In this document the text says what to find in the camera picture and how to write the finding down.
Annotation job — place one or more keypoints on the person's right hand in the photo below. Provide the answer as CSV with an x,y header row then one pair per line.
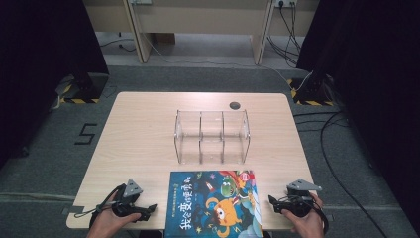
x,y
307,228

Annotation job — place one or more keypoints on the clear acrylic divided rack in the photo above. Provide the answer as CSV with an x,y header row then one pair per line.
x,y
211,139

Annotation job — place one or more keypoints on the blue cartoon picture book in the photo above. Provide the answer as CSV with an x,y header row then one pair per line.
x,y
211,205

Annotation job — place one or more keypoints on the black stand base striped tape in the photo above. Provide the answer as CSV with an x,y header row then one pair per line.
x,y
89,87
312,94

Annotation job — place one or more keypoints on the beige wooden desk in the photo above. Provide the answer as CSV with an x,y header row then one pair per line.
x,y
198,16

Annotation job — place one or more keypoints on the white wall power socket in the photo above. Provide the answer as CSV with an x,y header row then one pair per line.
x,y
285,2

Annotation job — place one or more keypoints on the brown cardboard box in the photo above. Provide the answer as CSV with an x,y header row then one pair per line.
x,y
165,38

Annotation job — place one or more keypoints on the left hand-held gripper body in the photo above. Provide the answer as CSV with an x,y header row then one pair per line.
x,y
127,205

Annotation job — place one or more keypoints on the person's left hand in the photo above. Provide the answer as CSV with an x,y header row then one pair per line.
x,y
109,224

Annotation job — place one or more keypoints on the black curtain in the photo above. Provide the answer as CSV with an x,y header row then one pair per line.
x,y
373,82
39,66

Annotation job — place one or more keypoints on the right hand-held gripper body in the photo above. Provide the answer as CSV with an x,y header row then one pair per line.
x,y
297,205

